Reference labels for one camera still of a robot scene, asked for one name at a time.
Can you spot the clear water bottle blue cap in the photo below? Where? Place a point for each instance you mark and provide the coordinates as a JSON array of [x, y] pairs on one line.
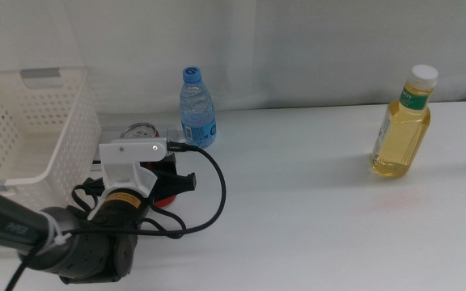
[[196, 113]]

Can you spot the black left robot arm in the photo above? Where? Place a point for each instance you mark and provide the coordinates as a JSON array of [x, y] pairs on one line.
[[87, 254]]

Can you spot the red cola can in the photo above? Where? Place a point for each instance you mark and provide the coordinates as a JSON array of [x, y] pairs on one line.
[[138, 130]]

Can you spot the white zip tie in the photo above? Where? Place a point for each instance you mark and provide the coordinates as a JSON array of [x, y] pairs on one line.
[[57, 238]]

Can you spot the white backdrop curtain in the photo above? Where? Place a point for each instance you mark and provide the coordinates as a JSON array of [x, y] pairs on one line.
[[297, 48]]

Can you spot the yellow tea bottle white cap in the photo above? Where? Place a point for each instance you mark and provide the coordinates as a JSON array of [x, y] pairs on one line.
[[399, 141]]

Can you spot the white perforated plastic basket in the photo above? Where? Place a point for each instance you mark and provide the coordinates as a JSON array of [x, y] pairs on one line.
[[75, 121]]

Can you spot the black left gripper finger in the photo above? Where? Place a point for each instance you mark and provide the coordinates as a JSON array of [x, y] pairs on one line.
[[94, 184], [186, 182]]

